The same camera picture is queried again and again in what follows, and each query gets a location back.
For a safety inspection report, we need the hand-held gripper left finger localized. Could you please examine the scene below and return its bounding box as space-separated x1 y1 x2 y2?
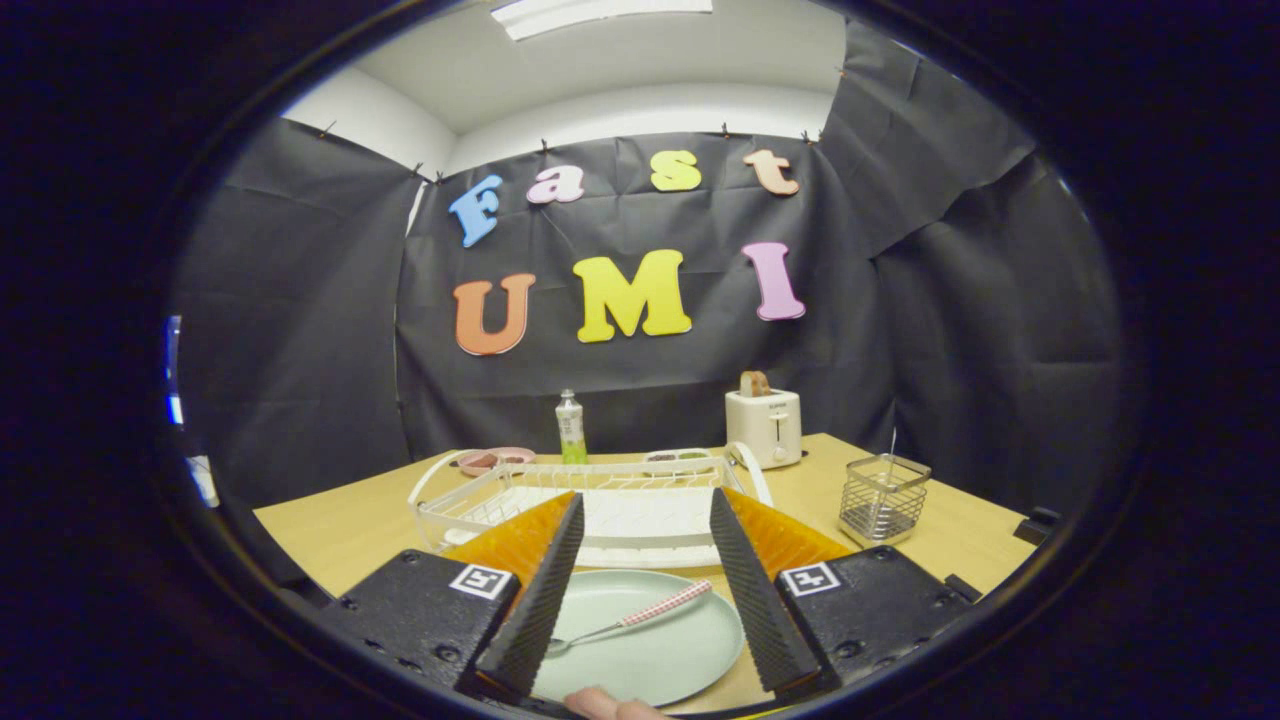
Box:
318 490 587 701

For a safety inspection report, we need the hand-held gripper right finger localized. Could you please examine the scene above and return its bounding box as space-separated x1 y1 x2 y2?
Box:
708 487 979 701

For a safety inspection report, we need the spoon with pink checked handle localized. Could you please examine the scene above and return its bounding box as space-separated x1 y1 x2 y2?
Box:
545 578 714 659

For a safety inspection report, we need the light green plate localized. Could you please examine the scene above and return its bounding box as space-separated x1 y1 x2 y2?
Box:
530 568 748 709

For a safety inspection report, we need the white wire dish rack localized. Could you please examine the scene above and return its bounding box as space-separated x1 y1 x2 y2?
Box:
408 441 774 571

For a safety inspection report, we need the metal wire basket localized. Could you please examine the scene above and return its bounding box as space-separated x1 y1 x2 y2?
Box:
838 453 933 549

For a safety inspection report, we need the pink divided dish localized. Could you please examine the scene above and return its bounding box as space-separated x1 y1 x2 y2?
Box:
455 447 537 477

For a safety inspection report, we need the white divided dish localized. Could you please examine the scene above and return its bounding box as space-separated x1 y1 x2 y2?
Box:
642 449 716 476

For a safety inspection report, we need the white drip tray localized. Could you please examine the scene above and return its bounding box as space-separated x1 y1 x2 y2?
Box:
445 485 721 569

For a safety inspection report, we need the cream toaster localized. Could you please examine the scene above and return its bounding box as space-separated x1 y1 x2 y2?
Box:
725 388 804 470

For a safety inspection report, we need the clear bottle with green liquid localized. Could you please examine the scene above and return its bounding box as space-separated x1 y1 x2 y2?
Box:
556 389 589 466

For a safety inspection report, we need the black backdrop cloth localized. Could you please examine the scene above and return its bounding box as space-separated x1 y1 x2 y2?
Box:
170 20 1131 521

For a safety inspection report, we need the ceiling light panel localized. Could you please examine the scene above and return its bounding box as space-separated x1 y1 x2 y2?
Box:
490 0 714 42

